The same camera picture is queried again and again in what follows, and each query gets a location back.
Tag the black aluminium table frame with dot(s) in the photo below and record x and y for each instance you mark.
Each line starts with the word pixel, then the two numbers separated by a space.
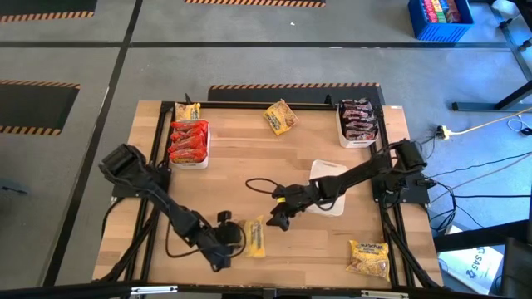
pixel 316 105

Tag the black metal floor beam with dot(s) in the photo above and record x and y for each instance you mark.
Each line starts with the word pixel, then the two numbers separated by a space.
pixel 478 238

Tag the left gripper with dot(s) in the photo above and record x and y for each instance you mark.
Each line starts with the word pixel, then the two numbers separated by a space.
pixel 228 238

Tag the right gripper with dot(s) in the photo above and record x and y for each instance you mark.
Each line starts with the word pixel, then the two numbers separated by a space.
pixel 297 196

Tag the black chair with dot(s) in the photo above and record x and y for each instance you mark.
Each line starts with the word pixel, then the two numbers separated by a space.
pixel 517 270

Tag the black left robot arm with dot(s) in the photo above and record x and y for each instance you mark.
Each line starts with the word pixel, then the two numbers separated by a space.
pixel 183 220

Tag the black metal desk stand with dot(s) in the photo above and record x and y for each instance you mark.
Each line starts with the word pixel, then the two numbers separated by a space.
pixel 478 106

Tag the black camera rig beam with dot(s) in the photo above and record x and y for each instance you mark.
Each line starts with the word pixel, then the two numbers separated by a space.
pixel 62 294

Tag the black hazard-striped floor mat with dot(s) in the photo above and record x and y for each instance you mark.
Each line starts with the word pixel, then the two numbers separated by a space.
pixel 249 3
pixel 41 5
pixel 291 93
pixel 33 108

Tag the silver metal bracket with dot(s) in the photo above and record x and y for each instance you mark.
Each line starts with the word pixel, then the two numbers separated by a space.
pixel 154 290
pixel 384 294

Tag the yellow green small box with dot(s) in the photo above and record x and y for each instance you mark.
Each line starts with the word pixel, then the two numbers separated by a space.
pixel 439 14

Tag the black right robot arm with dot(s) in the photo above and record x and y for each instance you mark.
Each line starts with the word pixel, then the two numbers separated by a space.
pixel 357 172

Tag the white printed cardboard box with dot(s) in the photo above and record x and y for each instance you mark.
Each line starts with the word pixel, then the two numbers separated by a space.
pixel 469 270

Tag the dark red small box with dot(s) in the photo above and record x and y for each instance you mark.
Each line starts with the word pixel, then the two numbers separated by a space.
pixel 453 10

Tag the white yellow power strip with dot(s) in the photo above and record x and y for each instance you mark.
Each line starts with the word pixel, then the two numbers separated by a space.
pixel 444 130

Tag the white plastic bin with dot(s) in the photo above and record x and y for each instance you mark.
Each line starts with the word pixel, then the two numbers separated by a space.
pixel 328 168
pixel 195 165
pixel 357 144

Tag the yellow creamy noodle pack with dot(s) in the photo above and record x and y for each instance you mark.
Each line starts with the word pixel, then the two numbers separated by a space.
pixel 280 118
pixel 367 259
pixel 187 111
pixel 254 236

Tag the blue plastic crate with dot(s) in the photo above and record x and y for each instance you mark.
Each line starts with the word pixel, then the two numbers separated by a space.
pixel 440 31

